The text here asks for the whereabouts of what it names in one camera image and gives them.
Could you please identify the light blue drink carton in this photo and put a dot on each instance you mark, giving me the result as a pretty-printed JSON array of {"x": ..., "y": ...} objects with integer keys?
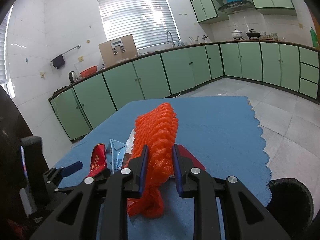
[{"x": 115, "y": 153}]

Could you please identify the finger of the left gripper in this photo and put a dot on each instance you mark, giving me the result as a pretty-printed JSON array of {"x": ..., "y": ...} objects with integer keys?
[{"x": 71, "y": 169}]

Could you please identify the chrome sink faucet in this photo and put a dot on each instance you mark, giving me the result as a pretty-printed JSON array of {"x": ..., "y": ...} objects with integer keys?
[{"x": 170, "y": 39}]

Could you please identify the white cooking pot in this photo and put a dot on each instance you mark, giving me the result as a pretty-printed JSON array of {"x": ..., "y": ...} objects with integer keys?
[{"x": 237, "y": 35}]

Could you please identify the metal towel rail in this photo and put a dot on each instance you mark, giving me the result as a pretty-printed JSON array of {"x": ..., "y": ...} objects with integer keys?
[{"x": 75, "y": 47}]

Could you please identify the green lower kitchen cabinets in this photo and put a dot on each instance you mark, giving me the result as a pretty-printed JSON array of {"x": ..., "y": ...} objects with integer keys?
[{"x": 84, "y": 105}]

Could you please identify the orange plastic basin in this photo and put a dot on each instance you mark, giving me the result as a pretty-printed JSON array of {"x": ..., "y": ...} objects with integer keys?
[{"x": 89, "y": 71}]

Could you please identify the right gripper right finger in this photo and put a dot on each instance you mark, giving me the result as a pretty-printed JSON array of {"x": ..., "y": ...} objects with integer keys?
[{"x": 186, "y": 187}]

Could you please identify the black trash bin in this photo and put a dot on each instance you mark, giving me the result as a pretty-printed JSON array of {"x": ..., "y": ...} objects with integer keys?
[{"x": 291, "y": 205}]

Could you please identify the red snack wrapper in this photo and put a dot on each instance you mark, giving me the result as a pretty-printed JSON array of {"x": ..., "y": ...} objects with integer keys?
[{"x": 98, "y": 160}]

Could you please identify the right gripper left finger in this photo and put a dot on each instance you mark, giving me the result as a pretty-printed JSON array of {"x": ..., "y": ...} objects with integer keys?
[{"x": 138, "y": 167}]

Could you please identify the dark hanging towel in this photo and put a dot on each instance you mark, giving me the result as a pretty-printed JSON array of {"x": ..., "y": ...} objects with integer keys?
[{"x": 58, "y": 61}]

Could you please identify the large orange foam net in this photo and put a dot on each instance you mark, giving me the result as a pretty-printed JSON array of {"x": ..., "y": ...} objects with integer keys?
[{"x": 157, "y": 130}]

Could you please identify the green thermos bottle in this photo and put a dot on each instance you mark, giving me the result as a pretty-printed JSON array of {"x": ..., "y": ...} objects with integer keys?
[{"x": 314, "y": 38}]

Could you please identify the brown cardboard box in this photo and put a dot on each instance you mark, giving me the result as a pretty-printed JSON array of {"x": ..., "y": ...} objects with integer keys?
[{"x": 118, "y": 50}]

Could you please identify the dark red sponge pad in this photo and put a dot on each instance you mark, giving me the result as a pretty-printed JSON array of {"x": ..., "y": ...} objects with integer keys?
[{"x": 185, "y": 153}]

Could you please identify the white window blind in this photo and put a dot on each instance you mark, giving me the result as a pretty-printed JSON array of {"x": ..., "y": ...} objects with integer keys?
[{"x": 146, "y": 20}]

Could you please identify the black range hood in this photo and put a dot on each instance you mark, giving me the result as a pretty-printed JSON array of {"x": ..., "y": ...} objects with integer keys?
[{"x": 237, "y": 6}]

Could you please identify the steel electric kettle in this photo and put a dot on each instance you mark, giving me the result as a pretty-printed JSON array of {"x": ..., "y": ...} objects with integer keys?
[{"x": 73, "y": 78}]

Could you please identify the black wok pan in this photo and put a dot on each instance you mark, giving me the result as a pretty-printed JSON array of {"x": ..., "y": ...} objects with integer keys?
[{"x": 253, "y": 35}]

